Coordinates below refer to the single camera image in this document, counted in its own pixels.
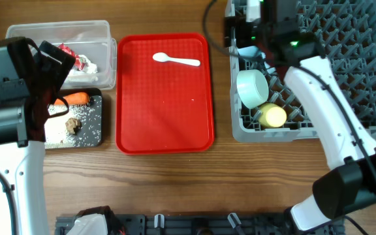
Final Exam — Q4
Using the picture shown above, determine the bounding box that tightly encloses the light blue bowl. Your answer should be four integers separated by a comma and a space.
238, 46, 276, 74

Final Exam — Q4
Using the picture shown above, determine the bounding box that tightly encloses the mint green bowl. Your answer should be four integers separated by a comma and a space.
236, 69, 269, 109

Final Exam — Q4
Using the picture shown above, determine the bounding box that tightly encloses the yellow plastic cup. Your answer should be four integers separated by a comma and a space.
258, 103, 287, 128

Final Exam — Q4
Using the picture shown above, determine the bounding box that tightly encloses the white plastic spoon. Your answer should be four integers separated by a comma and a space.
152, 52, 201, 67

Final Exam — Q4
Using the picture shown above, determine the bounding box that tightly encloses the white tissue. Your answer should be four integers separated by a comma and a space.
67, 55, 98, 82

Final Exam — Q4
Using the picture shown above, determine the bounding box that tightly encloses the red snack wrapper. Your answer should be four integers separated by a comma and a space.
58, 43, 86, 71

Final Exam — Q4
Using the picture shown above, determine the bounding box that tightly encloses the orange carrot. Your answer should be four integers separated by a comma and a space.
63, 92, 90, 105

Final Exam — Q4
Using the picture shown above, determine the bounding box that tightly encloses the white rice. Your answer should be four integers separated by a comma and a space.
44, 95, 102, 148

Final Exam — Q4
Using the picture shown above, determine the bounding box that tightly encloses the brown food scrap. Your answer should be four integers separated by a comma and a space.
65, 117, 82, 135

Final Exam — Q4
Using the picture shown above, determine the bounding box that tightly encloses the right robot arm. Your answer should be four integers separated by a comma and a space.
243, 1, 376, 232

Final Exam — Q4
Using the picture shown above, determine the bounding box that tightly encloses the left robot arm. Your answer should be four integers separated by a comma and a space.
0, 37, 75, 234

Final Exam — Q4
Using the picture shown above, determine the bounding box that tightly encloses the grey dishwasher rack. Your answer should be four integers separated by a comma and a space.
230, 1, 376, 142

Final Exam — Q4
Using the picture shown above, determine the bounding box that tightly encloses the clear plastic waste bin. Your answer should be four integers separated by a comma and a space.
6, 20, 117, 89

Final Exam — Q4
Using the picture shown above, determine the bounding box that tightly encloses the black waste tray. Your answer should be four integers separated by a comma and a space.
43, 87, 103, 149

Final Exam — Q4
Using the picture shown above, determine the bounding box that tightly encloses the red serving tray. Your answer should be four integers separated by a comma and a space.
116, 33, 215, 155

